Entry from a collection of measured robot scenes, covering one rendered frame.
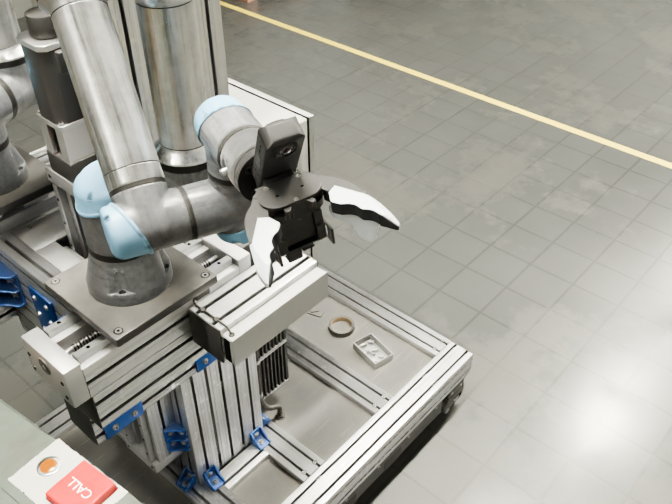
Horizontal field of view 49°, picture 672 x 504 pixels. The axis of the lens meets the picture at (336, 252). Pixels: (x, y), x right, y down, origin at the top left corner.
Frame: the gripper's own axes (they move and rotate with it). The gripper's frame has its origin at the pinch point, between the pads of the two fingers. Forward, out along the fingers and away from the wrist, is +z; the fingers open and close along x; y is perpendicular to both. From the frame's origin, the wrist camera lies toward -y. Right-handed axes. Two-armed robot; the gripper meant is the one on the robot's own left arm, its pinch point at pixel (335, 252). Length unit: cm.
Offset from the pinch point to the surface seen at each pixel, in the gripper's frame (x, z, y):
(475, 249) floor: -122, -145, 176
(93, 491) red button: 32.9, -7.2, 27.1
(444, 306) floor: -90, -121, 172
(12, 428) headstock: 40, -22, 27
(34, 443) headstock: 38, -19, 28
